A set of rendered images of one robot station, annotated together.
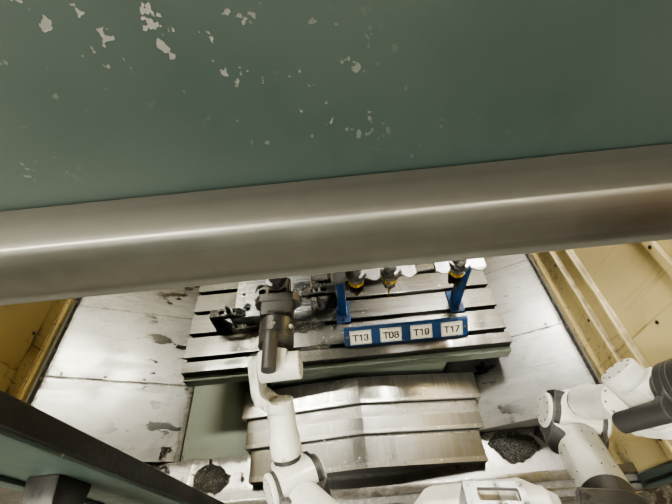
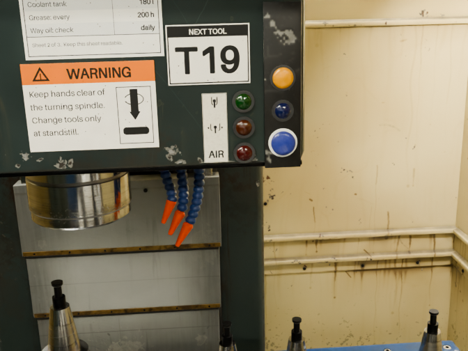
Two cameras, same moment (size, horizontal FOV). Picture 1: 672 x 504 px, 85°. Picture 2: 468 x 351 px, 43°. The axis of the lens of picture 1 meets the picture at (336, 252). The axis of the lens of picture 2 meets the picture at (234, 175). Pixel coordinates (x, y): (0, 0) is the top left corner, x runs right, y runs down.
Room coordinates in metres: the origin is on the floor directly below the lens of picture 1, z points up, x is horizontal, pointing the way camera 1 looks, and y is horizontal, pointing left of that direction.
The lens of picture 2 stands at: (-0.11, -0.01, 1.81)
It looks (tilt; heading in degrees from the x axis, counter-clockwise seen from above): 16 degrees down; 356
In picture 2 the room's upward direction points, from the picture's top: 2 degrees counter-clockwise
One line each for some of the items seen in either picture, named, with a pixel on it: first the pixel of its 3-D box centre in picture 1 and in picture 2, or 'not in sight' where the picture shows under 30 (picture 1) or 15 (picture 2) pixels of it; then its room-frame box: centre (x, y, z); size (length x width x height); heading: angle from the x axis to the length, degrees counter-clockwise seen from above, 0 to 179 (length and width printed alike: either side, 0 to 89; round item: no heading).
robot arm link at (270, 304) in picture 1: (277, 316); not in sight; (0.53, 0.17, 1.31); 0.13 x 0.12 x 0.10; 89
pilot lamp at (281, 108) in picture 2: not in sight; (283, 111); (0.61, -0.13, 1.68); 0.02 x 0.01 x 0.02; 89
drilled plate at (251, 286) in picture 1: (275, 292); not in sight; (0.87, 0.26, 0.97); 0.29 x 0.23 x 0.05; 89
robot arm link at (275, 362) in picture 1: (277, 355); not in sight; (0.41, 0.17, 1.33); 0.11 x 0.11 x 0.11; 89
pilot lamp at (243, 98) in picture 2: not in sight; (243, 101); (0.61, -0.08, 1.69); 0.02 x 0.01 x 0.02; 89
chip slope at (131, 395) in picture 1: (152, 343); not in sight; (0.83, 0.83, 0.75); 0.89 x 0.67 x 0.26; 179
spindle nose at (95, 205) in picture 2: not in sight; (79, 177); (0.82, 0.17, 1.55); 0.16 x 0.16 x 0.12
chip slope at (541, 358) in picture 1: (456, 313); not in sight; (0.81, -0.48, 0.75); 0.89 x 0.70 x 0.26; 179
